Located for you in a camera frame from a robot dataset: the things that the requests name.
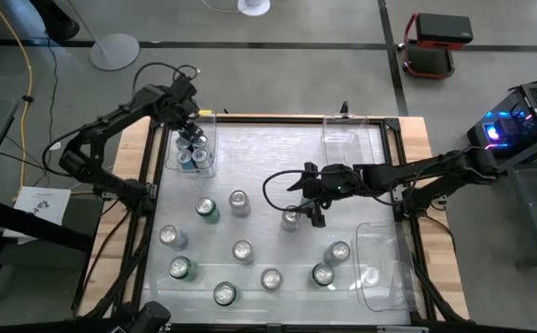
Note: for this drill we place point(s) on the black boxy device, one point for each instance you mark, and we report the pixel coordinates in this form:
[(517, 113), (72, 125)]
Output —
[(150, 319)]

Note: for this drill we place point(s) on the small white floor label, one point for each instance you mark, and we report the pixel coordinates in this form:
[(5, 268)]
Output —
[(54, 145)]

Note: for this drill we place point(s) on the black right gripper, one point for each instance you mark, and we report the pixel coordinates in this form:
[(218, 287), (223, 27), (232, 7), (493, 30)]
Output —
[(337, 181)]

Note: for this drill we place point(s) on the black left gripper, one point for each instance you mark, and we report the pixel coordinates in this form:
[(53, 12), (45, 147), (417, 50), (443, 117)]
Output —
[(184, 104)]

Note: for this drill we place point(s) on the black metal stand frame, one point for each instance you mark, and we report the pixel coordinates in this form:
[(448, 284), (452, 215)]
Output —
[(28, 224)]

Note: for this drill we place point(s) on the red and black step stool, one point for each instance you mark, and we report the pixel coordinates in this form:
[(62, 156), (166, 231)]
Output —
[(430, 60)]

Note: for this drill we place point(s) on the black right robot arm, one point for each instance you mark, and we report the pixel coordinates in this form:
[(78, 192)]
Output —
[(425, 168)]

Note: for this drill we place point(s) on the white printed paper sheet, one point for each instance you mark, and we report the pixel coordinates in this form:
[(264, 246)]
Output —
[(41, 203)]

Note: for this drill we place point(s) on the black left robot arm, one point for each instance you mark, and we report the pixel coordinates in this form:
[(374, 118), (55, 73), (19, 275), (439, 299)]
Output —
[(152, 99)]

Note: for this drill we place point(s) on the black aluminium table frame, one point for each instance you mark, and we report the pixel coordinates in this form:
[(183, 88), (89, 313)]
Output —
[(272, 119)]

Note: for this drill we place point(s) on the white round fan base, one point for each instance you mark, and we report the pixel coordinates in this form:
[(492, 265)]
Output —
[(253, 5)]

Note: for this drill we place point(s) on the gray round floor stand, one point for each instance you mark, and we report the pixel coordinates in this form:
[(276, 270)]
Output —
[(114, 52)]

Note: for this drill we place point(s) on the person's leg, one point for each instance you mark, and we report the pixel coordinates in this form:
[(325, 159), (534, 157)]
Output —
[(18, 11)]

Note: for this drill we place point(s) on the white blue Spindrift can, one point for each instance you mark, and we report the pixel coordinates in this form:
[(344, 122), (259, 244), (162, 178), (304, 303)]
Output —
[(168, 234), (290, 217), (242, 250), (271, 279), (340, 250), (239, 200)]

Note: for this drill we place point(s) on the small black frame clamp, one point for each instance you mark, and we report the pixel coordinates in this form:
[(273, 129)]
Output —
[(344, 107)]

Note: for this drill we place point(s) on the white glossy table sheet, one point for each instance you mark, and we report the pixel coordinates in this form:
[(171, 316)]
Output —
[(259, 152)]

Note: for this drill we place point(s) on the black bar with silver brackets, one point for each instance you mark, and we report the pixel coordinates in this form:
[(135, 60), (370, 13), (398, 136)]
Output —
[(480, 329)]

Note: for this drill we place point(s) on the green Sprite can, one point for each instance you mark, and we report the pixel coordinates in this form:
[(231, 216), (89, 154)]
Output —
[(225, 293), (179, 267), (323, 274), (205, 206)]

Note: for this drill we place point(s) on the clear plastic bin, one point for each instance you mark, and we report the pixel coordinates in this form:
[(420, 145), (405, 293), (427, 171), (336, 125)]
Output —
[(383, 287), (349, 143), (210, 162)]

